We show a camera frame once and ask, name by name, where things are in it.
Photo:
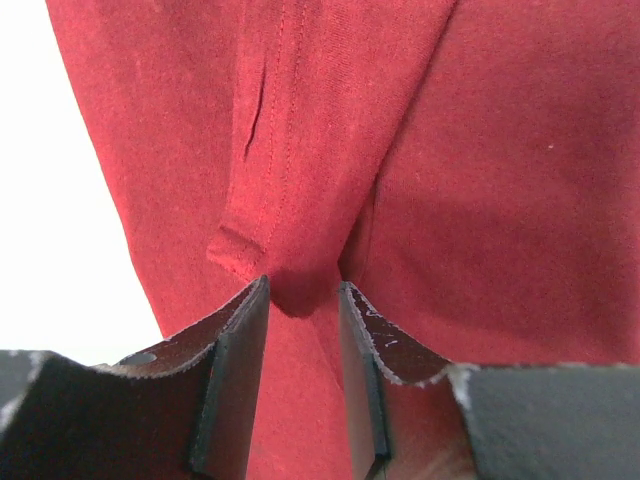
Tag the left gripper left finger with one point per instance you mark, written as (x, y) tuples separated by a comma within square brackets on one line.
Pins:
[(183, 408)]

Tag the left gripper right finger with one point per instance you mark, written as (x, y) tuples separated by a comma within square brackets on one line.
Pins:
[(412, 414)]

